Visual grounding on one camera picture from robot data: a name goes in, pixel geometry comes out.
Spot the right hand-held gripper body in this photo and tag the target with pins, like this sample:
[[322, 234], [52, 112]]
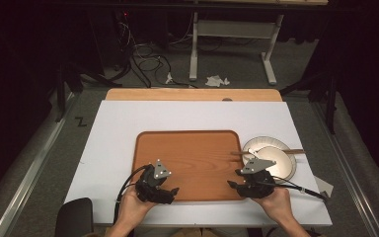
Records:
[[256, 186]]

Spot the person's left hand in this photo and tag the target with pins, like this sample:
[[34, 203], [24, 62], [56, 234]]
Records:
[[132, 209]]

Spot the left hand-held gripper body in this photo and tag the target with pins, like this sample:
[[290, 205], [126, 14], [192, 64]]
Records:
[[151, 191]]

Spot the person's right hand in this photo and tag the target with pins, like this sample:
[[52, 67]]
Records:
[[276, 204]]

